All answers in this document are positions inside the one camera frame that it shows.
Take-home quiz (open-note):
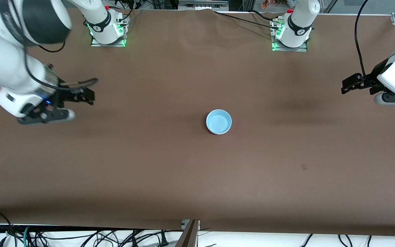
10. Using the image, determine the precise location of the brown table cover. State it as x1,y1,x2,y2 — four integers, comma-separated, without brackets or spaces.
0,6,395,237

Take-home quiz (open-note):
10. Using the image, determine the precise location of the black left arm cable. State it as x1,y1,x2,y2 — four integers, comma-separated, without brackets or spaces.
355,0,370,78

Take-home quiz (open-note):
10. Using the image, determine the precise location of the short black table cable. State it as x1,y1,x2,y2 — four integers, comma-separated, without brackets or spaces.
251,9,280,23

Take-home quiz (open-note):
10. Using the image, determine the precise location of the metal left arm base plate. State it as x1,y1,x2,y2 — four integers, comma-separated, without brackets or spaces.
270,17,309,53

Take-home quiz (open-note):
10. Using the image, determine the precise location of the black base connector cable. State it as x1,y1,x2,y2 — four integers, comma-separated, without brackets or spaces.
110,0,143,25

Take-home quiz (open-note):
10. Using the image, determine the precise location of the orange colourful toy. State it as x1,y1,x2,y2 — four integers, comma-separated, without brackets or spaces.
261,0,292,10

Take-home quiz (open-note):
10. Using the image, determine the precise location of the aluminium profile post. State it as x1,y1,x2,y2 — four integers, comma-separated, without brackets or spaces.
175,220,201,247

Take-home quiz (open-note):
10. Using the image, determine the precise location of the long black table cable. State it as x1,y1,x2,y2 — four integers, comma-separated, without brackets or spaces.
213,10,282,31

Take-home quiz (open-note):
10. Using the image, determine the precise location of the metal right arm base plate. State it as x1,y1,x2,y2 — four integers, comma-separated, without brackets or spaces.
90,15,130,48

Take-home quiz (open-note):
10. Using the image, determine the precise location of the grey power strip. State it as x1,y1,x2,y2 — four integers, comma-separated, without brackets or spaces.
178,0,229,11

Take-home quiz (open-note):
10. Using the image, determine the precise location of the light blue bowl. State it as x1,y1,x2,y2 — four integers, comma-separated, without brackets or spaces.
206,109,233,135

